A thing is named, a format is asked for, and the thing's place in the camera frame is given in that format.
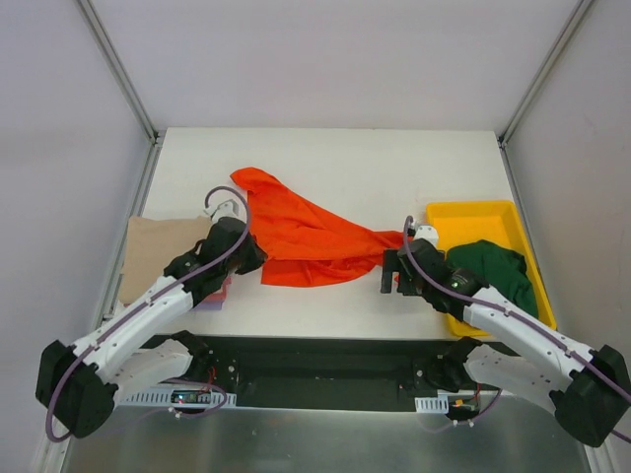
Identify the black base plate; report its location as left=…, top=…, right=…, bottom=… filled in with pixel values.
left=150, top=329, right=502, bottom=412

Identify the left aluminium frame post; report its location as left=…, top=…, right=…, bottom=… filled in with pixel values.
left=74, top=0, right=161, bottom=145

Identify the white cable duct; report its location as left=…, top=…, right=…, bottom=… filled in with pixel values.
left=414, top=395, right=450, bottom=415
left=119, top=386, right=237, bottom=409

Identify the pink folded t shirt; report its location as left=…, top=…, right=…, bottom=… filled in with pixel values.
left=204, top=278, right=232, bottom=304

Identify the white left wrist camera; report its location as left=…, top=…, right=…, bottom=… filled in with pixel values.
left=204, top=198, right=241, bottom=223

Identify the left white cable duct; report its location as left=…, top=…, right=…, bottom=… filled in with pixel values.
left=119, top=386, right=237, bottom=409

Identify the right aluminium frame post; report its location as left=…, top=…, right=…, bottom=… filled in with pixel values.
left=498, top=0, right=597, bottom=150

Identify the lilac folded t shirt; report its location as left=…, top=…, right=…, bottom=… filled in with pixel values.
left=195, top=300, right=225, bottom=311

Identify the orange t shirt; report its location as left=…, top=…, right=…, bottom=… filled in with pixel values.
left=231, top=167, right=403, bottom=288

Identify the right white cable duct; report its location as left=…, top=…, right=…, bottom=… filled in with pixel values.
left=414, top=395, right=450, bottom=415

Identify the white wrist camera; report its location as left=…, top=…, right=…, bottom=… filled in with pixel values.
left=413, top=223, right=440, bottom=246
left=204, top=198, right=241, bottom=223

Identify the beige folded t shirt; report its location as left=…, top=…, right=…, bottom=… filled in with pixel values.
left=118, top=216, right=211, bottom=305

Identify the green t shirt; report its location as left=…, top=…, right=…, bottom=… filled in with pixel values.
left=446, top=239, right=538, bottom=318

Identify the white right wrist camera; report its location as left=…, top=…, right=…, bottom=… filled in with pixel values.
left=413, top=223, right=440, bottom=246

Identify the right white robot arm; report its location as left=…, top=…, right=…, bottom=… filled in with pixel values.
left=381, top=238, right=630, bottom=447

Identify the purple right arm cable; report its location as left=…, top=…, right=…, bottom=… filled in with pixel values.
left=403, top=214, right=631, bottom=442

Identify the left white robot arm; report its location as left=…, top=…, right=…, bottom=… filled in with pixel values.
left=35, top=216, right=267, bottom=443

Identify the aluminium frame post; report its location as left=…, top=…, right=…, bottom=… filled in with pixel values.
left=74, top=0, right=161, bottom=145
left=498, top=0, right=597, bottom=150

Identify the yellow plastic bin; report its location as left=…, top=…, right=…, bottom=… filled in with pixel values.
left=426, top=200, right=557, bottom=329

